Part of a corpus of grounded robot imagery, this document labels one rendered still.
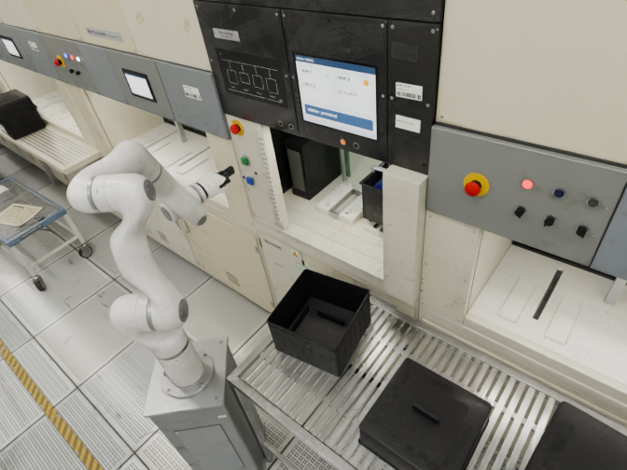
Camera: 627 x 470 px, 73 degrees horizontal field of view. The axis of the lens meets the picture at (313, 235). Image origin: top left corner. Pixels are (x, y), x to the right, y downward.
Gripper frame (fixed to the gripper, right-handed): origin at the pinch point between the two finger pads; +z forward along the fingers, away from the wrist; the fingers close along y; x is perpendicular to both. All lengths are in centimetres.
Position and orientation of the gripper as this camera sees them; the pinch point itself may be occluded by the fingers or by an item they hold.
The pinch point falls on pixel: (229, 172)
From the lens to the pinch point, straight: 177.1
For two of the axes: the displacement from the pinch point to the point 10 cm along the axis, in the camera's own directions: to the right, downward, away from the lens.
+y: 7.7, 3.5, -5.3
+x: -1.2, -7.4, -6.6
